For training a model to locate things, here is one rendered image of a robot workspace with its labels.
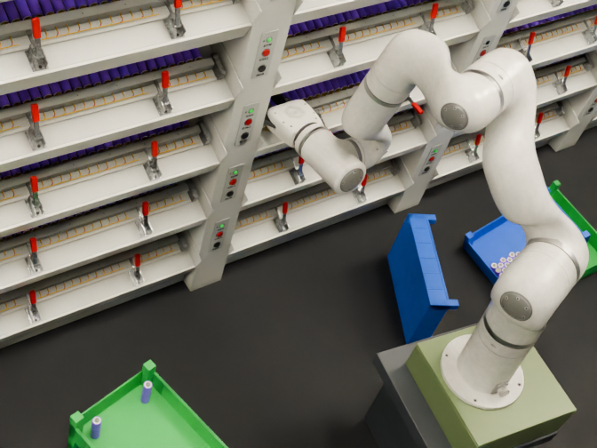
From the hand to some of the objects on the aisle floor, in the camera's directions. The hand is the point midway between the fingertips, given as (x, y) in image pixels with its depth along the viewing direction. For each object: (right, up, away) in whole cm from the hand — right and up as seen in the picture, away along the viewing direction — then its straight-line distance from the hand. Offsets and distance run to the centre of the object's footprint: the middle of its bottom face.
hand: (270, 100), depth 220 cm
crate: (+73, -36, +64) cm, 104 cm away
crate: (+38, -50, +48) cm, 79 cm away
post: (-24, -38, +40) cm, 60 cm away
